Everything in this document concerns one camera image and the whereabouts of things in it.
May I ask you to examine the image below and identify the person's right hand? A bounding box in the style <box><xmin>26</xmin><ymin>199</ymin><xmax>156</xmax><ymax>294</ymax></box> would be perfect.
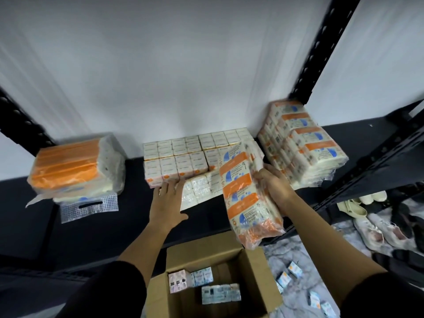
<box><xmin>253</xmin><ymin>163</ymin><xmax>299</xmax><ymax>216</ymax></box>

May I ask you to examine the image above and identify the person's left hand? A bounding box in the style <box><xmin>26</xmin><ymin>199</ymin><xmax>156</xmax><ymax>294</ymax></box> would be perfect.
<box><xmin>148</xmin><ymin>178</ymin><xmax>189</xmax><ymax>229</ymax></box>

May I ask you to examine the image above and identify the orange white tissue pack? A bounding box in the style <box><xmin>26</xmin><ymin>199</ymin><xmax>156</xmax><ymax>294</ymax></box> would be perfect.
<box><xmin>218</xmin><ymin>142</ymin><xmax>286</xmax><ymax>251</ymax></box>

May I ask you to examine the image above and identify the person's left forearm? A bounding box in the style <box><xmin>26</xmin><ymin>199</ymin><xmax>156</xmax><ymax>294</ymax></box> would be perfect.
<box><xmin>117</xmin><ymin>219</ymin><xmax>173</xmax><ymax>287</ymax></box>

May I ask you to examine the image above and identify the person's right forearm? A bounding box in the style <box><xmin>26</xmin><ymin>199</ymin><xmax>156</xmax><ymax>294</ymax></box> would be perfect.
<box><xmin>281</xmin><ymin>193</ymin><xmax>389</xmax><ymax>309</ymax></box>

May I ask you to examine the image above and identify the white tissue packet bundle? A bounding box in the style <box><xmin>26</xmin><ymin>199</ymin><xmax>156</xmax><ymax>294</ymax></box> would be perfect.
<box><xmin>180</xmin><ymin>171</ymin><xmax>226</xmax><ymax>211</ymax></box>

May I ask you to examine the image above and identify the stack of orange white tissue bundles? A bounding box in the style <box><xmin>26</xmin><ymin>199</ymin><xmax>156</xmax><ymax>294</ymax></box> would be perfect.
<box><xmin>257</xmin><ymin>99</ymin><xmax>350</xmax><ymax>191</ymax></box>

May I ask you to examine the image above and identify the row of small white tissue packets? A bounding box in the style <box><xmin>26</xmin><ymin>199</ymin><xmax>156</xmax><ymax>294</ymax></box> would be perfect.
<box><xmin>143</xmin><ymin>127</ymin><xmax>264</xmax><ymax>190</ymax></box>

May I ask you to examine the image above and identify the blue white tissue packet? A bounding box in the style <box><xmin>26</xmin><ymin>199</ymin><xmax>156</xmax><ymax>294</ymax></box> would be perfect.
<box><xmin>190</xmin><ymin>267</ymin><xmax>214</xmax><ymax>288</ymax></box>

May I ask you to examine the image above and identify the pink white tissue packet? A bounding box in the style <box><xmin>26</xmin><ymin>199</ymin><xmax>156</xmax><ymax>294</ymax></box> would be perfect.
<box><xmin>168</xmin><ymin>269</ymin><xmax>196</xmax><ymax>294</ymax></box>

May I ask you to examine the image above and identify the black metal shelf rack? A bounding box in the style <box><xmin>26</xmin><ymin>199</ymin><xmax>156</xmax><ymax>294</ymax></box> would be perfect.
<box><xmin>0</xmin><ymin>0</ymin><xmax>424</xmax><ymax>285</ymax></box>

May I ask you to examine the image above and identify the wrapped blue white packet block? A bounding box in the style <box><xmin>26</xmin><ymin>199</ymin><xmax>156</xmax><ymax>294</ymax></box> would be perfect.
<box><xmin>201</xmin><ymin>283</ymin><xmax>242</xmax><ymax>305</ymax></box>

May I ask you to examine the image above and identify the beige slipper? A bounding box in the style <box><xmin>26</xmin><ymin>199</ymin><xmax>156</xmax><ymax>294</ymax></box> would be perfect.
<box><xmin>359</xmin><ymin>191</ymin><xmax>388</xmax><ymax>205</ymax></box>
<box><xmin>337</xmin><ymin>199</ymin><xmax>368</xmax><ymax>218</ymax></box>

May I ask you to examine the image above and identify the brown cardboard box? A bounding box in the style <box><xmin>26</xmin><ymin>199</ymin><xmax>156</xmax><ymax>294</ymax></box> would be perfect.
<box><xmin>145</xmin><ymin>231</ymin><xmax>284</xmax><ymax>318</ymax></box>

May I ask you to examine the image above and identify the black left sleeve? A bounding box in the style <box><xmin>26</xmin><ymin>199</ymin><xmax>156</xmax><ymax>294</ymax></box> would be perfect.
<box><xmin>56</xmin><ymin>260</ymin><xmax>148</xmax><ymax>318</ymax></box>

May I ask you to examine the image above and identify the black sleeve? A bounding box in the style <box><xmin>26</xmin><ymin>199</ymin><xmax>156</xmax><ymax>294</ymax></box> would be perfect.
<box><xmin>339</xmin><ymin>271</ymin><xmax>424</xmax><ymax>318</ymax></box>
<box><xmin>56</xmin><ymin>260</ymin><xmax>148</xmax><ymax>318</ymax></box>

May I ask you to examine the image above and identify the white sneaker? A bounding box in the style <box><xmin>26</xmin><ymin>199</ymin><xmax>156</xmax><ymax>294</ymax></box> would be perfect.
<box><xmin>352</xmin><ymin>216</ymin><xmax>385</xmax><ymax>252</ymax></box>
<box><xmin>368</xmin><ymin>212</ymin><xmax>416</xmax><ymax>251</ymax></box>

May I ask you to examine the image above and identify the black shoe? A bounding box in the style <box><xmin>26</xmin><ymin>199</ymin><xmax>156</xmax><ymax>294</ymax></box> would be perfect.
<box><xmin>390</xmin><ymin>195</ymin><xmax>424</xmax><ymax>253</ymax></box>

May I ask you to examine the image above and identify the black right sleeve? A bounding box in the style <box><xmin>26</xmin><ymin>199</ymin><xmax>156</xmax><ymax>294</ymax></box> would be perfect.
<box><xmin>339</xmin><ymin>271</ymin><xmax>424</xmax><ymax>318</ymax></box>

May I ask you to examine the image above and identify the orange tissue bundle with handle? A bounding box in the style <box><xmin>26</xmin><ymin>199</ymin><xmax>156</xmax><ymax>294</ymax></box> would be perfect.
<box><xmin>26</xmin><ymin>134</ymin><xmax>127</xmax><ymax>224</ymax></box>

